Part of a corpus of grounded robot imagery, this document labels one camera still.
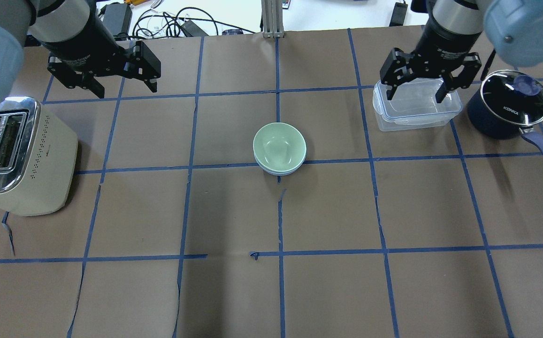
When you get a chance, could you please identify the blue bowl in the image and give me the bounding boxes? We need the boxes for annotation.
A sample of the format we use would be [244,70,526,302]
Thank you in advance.
[255,156,305,176]

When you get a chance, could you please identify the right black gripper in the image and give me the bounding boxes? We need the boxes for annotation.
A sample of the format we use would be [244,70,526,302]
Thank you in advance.
[379,28,482,104]

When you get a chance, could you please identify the cream toaster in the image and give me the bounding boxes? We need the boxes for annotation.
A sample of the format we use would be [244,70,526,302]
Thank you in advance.
[0,97,79,216]

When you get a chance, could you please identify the black power brick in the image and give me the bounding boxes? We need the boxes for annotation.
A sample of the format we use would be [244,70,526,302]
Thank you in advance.
[99,3,132,41]

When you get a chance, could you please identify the dark blue saucepan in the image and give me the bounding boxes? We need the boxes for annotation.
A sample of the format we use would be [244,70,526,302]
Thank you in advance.
[467,70,543,155]

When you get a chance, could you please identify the black cable bundle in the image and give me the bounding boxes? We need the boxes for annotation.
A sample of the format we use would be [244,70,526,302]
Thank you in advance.
[133,7,258,39]

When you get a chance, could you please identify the clear plastic container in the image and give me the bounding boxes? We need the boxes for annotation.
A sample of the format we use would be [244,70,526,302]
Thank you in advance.
[372,78,464,132]

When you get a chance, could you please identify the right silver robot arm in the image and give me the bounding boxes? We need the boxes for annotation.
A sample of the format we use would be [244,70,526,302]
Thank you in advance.
[379,0,543,103]

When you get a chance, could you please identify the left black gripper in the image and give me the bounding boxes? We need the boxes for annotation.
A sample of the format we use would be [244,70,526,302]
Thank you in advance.
[46,19,161,99]

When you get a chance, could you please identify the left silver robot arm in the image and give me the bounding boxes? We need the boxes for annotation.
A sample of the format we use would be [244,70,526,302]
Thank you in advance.
[0,0,161,102]

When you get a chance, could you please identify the black power adapter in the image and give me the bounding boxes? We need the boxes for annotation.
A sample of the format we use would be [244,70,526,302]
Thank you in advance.
[389,1,408,26]

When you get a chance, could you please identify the aluminium frame post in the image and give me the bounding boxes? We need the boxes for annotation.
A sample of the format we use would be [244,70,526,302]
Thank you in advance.
[261,0,285,38]

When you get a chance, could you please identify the green bowl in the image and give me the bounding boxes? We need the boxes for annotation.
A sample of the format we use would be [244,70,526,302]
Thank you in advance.
[252,123,307,160]

